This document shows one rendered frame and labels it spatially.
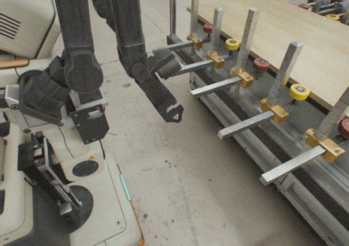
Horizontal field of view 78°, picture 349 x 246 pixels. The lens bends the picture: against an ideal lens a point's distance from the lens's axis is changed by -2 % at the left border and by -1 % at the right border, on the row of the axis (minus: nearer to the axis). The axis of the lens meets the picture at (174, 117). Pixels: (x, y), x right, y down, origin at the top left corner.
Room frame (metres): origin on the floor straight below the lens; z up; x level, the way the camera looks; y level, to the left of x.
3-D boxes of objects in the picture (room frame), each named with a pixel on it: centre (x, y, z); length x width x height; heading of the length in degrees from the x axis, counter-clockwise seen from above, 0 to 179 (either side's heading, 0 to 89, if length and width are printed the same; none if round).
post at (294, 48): (0.75, -0.46, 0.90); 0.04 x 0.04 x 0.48; 26
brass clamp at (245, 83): (0.96, -0.36, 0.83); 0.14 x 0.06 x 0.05; 26
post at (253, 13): (0.98, -0.35, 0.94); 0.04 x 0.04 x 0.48; 26
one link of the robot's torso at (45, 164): (0.60, 0.48, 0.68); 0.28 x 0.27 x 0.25; 26
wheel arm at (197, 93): (0.90, -0.28, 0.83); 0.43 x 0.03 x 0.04; 116
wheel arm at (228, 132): (0.68, -0.39, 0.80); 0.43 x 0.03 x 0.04; 116
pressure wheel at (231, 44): (1.21, -0.35, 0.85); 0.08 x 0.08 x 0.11
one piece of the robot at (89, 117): (0.60, 0.34, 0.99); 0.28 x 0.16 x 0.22; 26
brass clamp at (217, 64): (1.18, -0.25, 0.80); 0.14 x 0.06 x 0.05; 26
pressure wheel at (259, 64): (0.99, -0.46, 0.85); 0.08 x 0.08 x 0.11
